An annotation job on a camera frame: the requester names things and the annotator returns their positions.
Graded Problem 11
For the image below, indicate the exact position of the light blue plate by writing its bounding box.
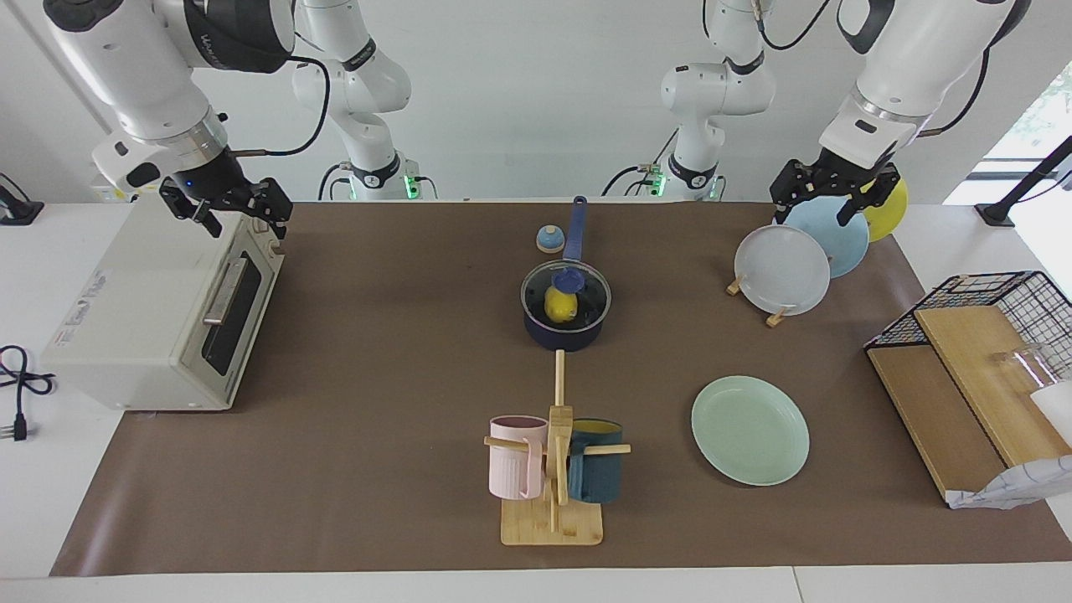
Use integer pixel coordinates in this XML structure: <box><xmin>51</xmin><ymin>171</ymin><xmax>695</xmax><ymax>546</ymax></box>
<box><xmin>783</xmin><ymin>195</ymin><xmax>871</xmax><ymax>279</ymax></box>

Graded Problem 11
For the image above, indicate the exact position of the brown table mat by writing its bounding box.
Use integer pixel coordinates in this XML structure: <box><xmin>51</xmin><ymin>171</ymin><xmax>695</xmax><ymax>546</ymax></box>
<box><xmin>50</xmin><ymin>201</ymin><xmax>1072</xmax><ymax>577</ymax></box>

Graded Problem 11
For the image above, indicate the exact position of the pink ribbed mug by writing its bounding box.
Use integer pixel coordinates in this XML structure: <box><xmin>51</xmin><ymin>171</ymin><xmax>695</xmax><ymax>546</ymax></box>
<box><xmin>489</xmin><ymin>415</ymin><xmax>549</xmax><ymax>501</ymax></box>

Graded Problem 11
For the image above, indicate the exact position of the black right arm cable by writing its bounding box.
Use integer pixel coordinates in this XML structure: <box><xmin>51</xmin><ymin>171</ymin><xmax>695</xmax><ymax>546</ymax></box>
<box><xmin>219</xmin><ymin>54</ymin><xmax>332</xmax><ymax>160</ymax></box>

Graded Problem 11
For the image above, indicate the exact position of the beige toaster oven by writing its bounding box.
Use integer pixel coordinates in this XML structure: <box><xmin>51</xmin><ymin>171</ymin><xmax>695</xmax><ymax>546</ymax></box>
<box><xmin>40</xmin><ymin>194</ymin><xmax>286</xmax><ymax>411</ymax></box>

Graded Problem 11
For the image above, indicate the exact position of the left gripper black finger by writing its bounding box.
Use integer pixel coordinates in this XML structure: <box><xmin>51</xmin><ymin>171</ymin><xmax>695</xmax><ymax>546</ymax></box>
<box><xmin>770</xmin><ymin>162</ymin><xmax>809</xmax><ymax>225</ymax></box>
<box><xmin>837</xmin><ymin>165</ymin><xmax>901</xmax><ymax>227</ymax></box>

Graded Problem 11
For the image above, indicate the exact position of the black camera stand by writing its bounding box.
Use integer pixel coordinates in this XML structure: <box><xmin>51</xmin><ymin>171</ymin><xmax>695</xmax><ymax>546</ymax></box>
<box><xmin>974</xmin><ymin>136</ymin><xmax>1072</xmax><ymax>229</ymax></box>

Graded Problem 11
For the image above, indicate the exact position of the yellow plate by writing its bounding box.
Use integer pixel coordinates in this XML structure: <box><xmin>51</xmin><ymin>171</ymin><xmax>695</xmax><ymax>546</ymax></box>
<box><xmin>861</xmin><ymin>174</ymin><xmax>909</xmax><ymax>244</ymax></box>

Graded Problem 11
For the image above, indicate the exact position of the dark blue pot purple handle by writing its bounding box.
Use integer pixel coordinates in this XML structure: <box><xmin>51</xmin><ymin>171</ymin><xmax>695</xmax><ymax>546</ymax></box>
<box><xmin>521</xmin><ymin>196</ymin><xmax>612</xmax><ymax>353</ymax></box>

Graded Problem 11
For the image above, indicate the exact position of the white grid-patterned cloth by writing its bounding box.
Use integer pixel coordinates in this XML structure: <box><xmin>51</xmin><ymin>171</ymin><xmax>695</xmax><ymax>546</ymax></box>
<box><xmin>946</xmin><ymin>455</ymin><xmax>1072</xmax><ymax>510</ymax></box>

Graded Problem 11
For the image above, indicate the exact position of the black table clamp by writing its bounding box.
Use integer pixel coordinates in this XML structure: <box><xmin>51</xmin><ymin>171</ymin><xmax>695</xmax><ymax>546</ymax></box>
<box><xmin>0</xmin><ymin>172</ymin><xmax>44</xmax><ymax>225</ymax></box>

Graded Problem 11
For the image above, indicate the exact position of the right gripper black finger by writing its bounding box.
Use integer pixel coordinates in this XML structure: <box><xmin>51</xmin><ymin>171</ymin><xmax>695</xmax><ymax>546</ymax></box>
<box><xmin>251</xmin><ymin>178</ymin><xmax>292</xmax><ymax>240</ymax></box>
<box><xmin>159</xmin><ymin>186</ymin><xmax>223</xmax><ymax>239</ymax></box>

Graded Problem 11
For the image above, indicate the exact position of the glass lid blue knob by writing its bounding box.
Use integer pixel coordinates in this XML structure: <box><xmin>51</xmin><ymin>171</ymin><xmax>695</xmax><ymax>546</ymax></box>
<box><xmin>520</xmin><ymin>260</ymin><xmax>612</xmax><ymax>332</ymax></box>

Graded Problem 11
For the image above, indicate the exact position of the black wire basket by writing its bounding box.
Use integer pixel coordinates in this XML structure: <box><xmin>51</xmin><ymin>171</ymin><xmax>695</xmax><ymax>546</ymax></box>
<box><xmin>864</xmin><ymin>271</ymin><xmax>1072</xmax><ymax>386</ymax></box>

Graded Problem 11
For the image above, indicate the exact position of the green plate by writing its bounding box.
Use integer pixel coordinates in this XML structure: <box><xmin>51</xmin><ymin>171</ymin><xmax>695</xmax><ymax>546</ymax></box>
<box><xmin>691</xmin><ymin>375</ymin><xmax>811</xmax><ymax>487</ymax></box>

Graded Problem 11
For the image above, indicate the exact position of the light wooden board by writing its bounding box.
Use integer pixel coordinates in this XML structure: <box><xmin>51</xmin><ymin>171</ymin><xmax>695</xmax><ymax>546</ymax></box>
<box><xmin>913</xmin><ymin>305</ymin><xmax>1072</xmax><ymax>468</ymax></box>

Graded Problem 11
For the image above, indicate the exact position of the white cup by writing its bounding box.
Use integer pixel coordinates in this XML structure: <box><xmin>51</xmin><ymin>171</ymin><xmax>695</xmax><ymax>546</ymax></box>
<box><xmin>1030</xmin><ymin>381</ymin><xmax>1072</xmax><ymax>445</ymax></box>

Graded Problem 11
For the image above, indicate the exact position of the wooden mug tree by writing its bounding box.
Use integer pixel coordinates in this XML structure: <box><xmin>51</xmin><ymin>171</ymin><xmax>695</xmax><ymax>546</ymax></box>
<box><xmin>483</xmin><ymin>350</ymin><xmax>631</xmax><ymax>547</ymax></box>

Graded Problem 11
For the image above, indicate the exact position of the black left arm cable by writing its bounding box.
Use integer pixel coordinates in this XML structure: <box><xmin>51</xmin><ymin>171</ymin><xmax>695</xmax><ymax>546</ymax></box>
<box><xmin>917</xmin><ymin>46</ymin><xmax>993</xmax><ymax>139</ymax></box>

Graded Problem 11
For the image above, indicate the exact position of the clear glass cup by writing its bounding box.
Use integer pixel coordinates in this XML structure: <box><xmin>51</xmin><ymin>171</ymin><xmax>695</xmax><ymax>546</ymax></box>
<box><xmin>992</xmin><ymin>343</ymin><xmax>1063</xmax><ymax>396</ymax></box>

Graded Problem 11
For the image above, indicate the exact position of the dark teal mug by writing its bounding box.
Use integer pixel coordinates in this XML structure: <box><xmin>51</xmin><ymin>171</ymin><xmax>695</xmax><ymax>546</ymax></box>
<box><xmin>568</xmin><ymin>419</ymin><xmax>625</xmax><ymax>504</ymax></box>

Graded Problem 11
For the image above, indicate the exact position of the grey plate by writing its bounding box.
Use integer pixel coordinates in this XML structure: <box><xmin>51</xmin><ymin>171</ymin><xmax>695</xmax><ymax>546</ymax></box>
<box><xmin>734</xmin><ymin>224</ymin><xmax>832</xmax><ymax>317</ymax></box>

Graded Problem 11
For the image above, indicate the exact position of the black power cord with plug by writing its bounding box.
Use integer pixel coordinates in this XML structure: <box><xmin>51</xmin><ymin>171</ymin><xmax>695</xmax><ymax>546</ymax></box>
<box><xmin>0</xmin><ymin>345</ymin><xmax>58</xmax><ymax>443</ymax></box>

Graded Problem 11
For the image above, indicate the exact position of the wooden plate rack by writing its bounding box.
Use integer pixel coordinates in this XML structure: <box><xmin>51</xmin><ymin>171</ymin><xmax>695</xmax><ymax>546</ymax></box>
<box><xmin>726</xmin><ymin>272</ymin><xmax>792</xmax><ymax>327</ymax></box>

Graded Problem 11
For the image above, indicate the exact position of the dark wooden board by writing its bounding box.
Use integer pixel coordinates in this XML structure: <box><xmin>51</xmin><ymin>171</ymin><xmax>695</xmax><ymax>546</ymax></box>
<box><xmin>867</xmin><ymin>343</ymin><xmax>1006</xmax><ymax>503</ymax></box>

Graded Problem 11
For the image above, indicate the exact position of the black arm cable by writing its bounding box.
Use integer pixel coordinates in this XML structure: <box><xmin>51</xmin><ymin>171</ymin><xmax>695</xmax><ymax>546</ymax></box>
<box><xmin>917</xmin><ymin>46</ymin><xmax>993</xmax><ymax>139</ymax></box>
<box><xmin>219</xmin><ymin>54</ymin><xmax>332</xmax><ymax>160</ymax></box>

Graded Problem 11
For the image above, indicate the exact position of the black base cable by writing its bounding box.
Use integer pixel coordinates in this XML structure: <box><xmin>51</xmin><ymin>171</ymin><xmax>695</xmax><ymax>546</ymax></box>
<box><xmin>601</xmin><ymin>126</ymin><xmax>681</xmax><ymax>198</ymax></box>
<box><xmin>318</xmin><ymin>162</ymin><xmax>353</xmax><ymax>202</ymax></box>

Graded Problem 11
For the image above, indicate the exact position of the yellow lemon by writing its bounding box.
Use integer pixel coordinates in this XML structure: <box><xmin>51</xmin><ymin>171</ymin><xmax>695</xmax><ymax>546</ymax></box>
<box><xmin>544</xmin><ymin>286</ymin><xmax>579</xmax><ymax>324</ymax></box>

